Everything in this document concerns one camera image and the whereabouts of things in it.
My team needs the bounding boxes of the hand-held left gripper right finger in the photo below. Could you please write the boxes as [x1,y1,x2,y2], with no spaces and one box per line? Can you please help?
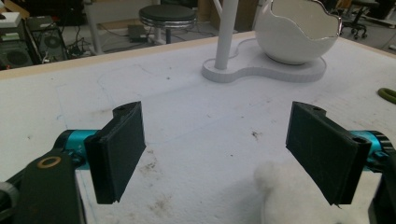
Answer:
[285,101,390,206]

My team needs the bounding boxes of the white stand pole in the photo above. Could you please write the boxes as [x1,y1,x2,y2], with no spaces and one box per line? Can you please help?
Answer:
[211,0,240,71]

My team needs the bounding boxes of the green ring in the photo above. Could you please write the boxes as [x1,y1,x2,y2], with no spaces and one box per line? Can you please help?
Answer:
[376,87,396,105]

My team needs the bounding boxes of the black office chair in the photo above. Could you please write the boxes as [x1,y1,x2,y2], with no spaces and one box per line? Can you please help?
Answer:
[339,0,381,40]

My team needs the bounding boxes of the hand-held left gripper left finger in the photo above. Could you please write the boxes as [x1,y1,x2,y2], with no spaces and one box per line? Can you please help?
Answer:
[55,101,147,205]

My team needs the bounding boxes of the round black stool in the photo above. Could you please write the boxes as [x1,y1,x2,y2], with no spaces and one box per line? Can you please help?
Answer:
[138,4,198,45]

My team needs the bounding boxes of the white fluffy plush toy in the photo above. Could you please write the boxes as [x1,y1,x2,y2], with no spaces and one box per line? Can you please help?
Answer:
[253,160,372,224]

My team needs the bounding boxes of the black speaker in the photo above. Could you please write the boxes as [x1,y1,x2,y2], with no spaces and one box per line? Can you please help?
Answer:
[0,40,35,71]

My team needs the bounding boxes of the white stand base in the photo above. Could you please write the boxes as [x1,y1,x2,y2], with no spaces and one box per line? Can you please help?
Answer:
[201,38,328,84]

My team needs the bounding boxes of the white eggshell-shaped bowl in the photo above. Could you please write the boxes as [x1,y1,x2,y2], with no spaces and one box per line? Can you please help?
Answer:
[254,0,343,66]

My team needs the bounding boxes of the small black box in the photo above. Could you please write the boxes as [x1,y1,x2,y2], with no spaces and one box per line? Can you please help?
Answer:
[127,24,149,44]

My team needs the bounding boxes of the black computer tower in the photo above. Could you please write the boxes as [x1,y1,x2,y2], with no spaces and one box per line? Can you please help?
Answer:
[25,16,69,63]

